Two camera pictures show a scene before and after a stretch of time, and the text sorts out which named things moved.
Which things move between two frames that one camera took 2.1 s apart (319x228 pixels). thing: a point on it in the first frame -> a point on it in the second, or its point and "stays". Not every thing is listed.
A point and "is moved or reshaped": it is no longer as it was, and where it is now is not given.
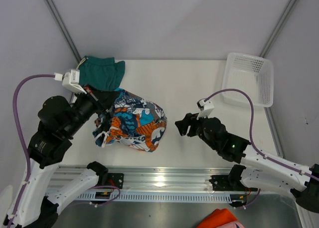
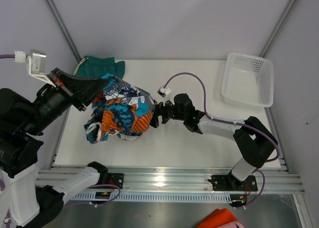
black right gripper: (193, 127) -> (164, 111)
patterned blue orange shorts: (131, 121) is moved or reshaped
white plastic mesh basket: (251, 74) stays
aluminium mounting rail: (150, 179) stays
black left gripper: (98, 101) -> (69, 90)
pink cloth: (233, 224) stays
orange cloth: (217, 217) stays
